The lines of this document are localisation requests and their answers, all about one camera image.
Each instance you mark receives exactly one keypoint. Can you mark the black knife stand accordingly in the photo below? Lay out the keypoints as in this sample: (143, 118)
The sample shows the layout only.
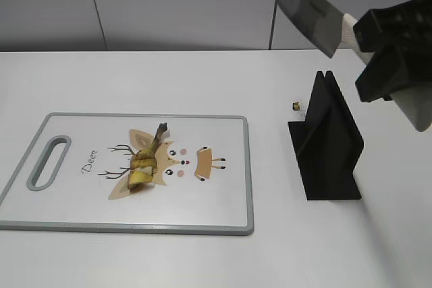
(327, 144)

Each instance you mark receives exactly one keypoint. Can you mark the white deer cutting board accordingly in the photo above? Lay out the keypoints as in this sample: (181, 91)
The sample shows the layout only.
(73, 176)

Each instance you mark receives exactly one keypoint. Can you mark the yellow banana stem piece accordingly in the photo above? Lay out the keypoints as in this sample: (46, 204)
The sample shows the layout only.
(147, 146)

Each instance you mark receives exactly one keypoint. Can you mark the white-handled kitchen knife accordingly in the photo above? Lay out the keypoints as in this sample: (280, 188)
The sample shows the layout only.
(327, 28)

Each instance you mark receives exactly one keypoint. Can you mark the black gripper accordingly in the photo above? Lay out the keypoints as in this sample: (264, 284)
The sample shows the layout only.
(394, 68)

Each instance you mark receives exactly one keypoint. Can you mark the small brass nut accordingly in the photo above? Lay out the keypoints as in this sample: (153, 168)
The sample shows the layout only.
(296, 106)

